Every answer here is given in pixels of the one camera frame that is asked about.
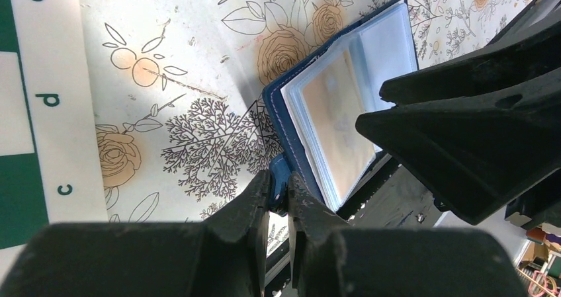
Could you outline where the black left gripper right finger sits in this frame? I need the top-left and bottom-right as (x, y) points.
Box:
(286, 173), (526, 296)

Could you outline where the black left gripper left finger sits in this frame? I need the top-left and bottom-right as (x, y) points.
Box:
(1, 170), (272, 296)

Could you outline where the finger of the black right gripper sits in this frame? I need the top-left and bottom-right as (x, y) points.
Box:
(379, 17), (560, 105)
(356, 69), (560, 225)

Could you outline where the blue leather card holder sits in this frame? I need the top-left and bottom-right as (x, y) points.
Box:
(263, 0), (419, 211)

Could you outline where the floral table mat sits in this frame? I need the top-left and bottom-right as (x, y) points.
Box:
(79, 0), (532, 222)

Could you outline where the green white chessboard mat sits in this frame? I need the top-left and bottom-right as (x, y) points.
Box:
(1, 0), (108, 276)

